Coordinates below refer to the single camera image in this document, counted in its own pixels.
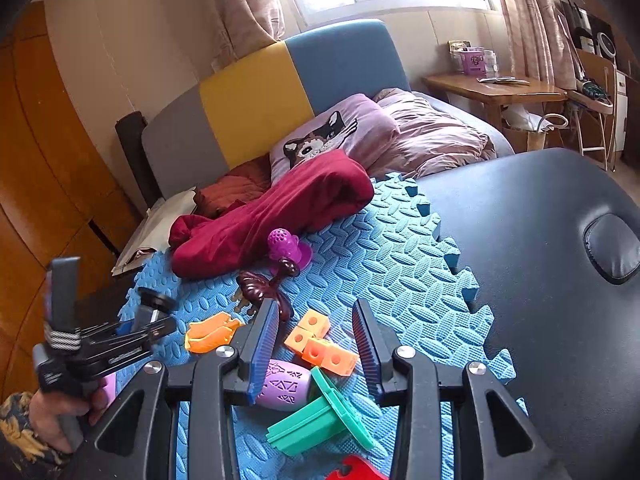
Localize white cabinet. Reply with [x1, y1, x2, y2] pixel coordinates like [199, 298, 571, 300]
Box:
[612, 67, 631, 153]

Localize orange fish toy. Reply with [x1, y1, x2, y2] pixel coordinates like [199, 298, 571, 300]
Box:
[184, 311, 245, 353]

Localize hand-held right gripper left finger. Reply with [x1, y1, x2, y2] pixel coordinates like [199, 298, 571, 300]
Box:
[75, 299, 280, 480]

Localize cat print pillow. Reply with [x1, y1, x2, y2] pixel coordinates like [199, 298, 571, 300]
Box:
[269, 93, 401, 181]

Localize person's left forearm floral sleeve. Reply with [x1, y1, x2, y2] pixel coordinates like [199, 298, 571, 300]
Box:
[0, 392, 68, 480]

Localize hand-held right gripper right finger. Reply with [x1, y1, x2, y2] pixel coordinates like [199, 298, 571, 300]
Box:
[351, 299, 571, 480]

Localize purple box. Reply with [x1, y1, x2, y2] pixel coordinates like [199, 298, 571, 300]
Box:
[459, 46, 487, 78]

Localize red puzzle piece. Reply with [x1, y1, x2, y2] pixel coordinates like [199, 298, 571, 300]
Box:
[330, 454, 388, 480]

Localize beige paper bag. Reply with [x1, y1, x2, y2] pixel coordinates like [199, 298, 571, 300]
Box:
[111, 187, 198, 276]

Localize dark brown butterfly toy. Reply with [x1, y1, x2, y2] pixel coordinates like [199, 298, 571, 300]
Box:
[235, 258, 304, 322]

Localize folding chair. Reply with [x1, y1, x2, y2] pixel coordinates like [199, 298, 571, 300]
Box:
[565, 50, 618, 171]

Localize grey yellow blue headboard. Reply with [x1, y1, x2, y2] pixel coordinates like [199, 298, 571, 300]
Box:
[141, 19, 413, 201]

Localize black padded massage table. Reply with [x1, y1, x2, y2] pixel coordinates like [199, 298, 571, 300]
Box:
[417, 147, 640, 480]

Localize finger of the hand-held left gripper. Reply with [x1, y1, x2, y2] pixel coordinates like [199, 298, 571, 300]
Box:
[117, 287, 178, 333]
[82, 317, 179, 376]

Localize pink quilt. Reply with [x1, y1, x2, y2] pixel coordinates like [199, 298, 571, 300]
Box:
[372, 87, 496, 181]

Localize blue foam puzzle mat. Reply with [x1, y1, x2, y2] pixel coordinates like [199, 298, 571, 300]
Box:
[120, 172, 528, 480]

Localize wooden desk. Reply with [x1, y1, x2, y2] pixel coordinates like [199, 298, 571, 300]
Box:
[422, 74, 568, 136]

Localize person's left hand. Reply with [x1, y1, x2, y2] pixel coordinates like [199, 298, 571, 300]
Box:
[30, 380, 108, 453]

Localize purple egg toy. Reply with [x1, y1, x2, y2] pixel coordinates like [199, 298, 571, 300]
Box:
[252, 359, 313, 412]

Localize rust red cushion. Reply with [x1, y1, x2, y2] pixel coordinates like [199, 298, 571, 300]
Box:
[194, 156, 273, 218]

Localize woven basket white handle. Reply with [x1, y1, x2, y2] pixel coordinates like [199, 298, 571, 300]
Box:
[502, 114, 570, 153]

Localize white plastic bag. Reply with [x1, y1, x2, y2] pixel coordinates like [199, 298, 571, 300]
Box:
[502, 105, 543, 133]

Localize green plastic spool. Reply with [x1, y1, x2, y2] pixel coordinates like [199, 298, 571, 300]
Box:
[266, 366, 377, 457]

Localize orange linked cube blocks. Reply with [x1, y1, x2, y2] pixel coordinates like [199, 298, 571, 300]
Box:
[284, 308, 360, 376]

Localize purple perforated toy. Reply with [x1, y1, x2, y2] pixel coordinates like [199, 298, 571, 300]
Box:
[266, 228, 315, 266]

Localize maroon cloth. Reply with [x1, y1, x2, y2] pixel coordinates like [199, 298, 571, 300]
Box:
[169, 152, 375, 280]

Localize wooden wardrobe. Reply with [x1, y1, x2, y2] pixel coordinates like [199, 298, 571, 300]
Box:
[0, 0, 143, 401]

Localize black upright panel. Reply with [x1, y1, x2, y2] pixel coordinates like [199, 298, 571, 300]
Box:
[116, 112, 161, 211]

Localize pink patterned curtain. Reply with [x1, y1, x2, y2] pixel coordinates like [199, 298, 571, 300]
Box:
[195, 0, 288, 73]
[492, 0, 581, 91]

